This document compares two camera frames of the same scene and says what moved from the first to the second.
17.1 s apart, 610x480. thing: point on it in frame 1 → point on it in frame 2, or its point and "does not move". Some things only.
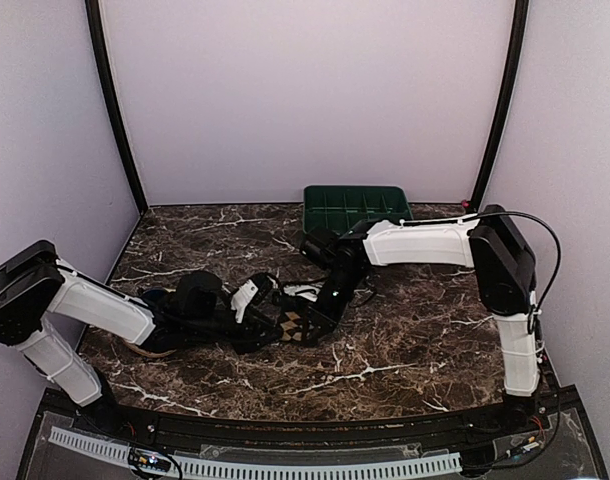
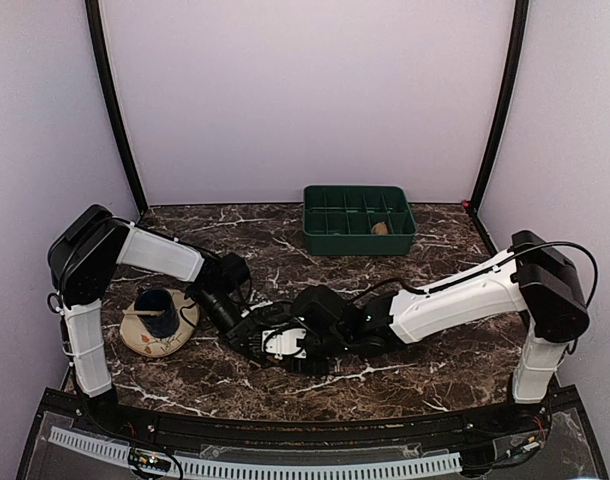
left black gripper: [252, 329] → [242, 331]
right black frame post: [520, 26] does not move
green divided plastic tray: [333, 207] does not move
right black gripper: [325, 318] → [316, 369]
